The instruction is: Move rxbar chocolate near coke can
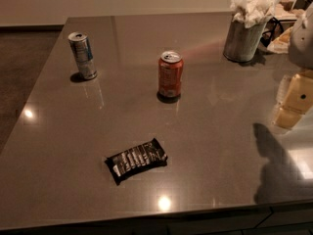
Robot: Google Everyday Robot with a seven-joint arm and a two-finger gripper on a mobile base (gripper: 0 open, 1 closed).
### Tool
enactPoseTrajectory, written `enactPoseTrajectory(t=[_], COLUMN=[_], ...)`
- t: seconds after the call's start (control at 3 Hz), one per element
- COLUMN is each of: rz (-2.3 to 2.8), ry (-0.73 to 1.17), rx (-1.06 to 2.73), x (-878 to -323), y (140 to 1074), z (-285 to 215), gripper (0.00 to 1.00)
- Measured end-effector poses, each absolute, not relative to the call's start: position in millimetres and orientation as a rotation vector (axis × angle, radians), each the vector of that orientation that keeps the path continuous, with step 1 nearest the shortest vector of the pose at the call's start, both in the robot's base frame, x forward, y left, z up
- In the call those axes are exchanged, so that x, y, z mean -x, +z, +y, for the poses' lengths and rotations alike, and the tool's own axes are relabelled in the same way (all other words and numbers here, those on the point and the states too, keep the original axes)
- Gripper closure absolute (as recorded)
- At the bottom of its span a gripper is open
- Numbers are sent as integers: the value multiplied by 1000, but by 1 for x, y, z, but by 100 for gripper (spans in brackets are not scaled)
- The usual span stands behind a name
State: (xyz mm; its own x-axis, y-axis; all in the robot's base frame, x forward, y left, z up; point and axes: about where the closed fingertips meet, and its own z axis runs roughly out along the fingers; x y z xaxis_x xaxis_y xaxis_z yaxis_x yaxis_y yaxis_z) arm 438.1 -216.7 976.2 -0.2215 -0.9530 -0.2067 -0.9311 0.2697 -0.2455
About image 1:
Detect metal bucket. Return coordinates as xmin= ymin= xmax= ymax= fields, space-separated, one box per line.
xmin=223 ymin=20 xmax=266 ymax=63

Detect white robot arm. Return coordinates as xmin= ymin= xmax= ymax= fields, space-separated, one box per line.
xmin=273 ymin=5 xmax=313 ymax=130

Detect black rxbar chocolate bar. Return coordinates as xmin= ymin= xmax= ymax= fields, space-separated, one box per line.
xmin=105 ymin=138 xmax=168 ymax=185

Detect white crumpled paper towels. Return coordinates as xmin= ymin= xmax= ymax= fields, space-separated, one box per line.
xmin=230 ymin=0 xmax=281 ymax=28

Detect silver blue energy drink can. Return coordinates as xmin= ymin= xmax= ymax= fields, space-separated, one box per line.
xmin=67 ymin=31 xmax=97 ymax=80

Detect orange soda can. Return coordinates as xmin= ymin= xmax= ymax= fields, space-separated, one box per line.
xmin=157 ymin=50 xmax=184 ymax=100

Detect cluttered items behind table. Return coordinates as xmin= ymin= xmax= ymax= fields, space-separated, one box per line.
xmin=261 ymin=0 xmax=313 ymax=54

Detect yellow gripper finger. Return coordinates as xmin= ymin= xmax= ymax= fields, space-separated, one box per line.
xmin=283 ymin=73 xmax=313 ymax=115
xmin=274 ymin=107 xmax=301 ymax=129

